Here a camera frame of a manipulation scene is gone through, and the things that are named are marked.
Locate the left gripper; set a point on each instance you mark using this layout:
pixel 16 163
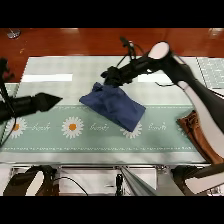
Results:
pixel 38 102

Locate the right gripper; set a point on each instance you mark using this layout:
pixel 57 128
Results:
pixel 115 76

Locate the blue shirt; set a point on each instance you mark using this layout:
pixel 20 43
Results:
pixel 115 105

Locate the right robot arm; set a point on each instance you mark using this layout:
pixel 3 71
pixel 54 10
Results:
pixel 203 106

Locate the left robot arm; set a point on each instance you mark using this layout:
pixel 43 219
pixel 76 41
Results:
pixel 20 105

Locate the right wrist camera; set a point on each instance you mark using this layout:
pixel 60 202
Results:
pixel 126 43

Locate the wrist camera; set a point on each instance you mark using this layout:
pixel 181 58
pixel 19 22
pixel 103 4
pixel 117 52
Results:
pixel 3 66
pixel 126 43

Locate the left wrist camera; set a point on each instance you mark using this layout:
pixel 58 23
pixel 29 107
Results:
pixel 3 66

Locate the silver frame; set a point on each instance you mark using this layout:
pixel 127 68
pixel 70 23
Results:
pixel 100 181

